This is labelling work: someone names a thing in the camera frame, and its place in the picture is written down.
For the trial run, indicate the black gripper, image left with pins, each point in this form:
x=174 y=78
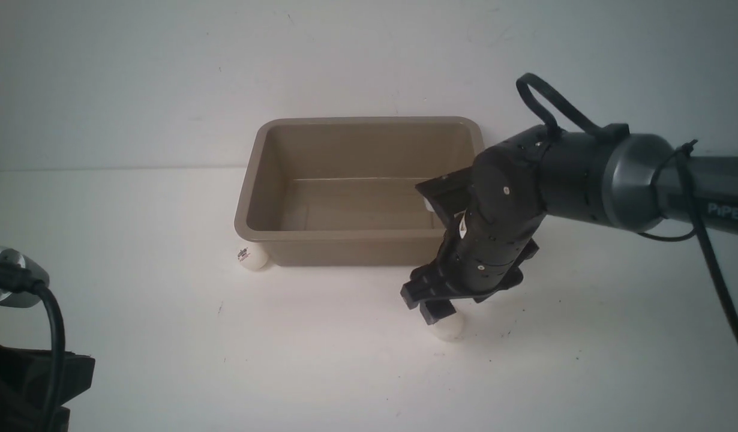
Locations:
x=24 y=376

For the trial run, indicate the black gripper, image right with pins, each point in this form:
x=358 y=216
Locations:
x=477 y=258

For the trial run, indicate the plain white table-tennis ball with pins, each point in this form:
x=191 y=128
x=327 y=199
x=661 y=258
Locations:
x=449 y=329

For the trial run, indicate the white ball with logo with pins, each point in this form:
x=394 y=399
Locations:
x=252 y=256

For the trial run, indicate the tan plastic storage bin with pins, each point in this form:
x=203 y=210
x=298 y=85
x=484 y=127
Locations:
x=341 y=191

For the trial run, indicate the black camera mount, right gripper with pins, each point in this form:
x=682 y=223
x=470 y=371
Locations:
x=448 y=195

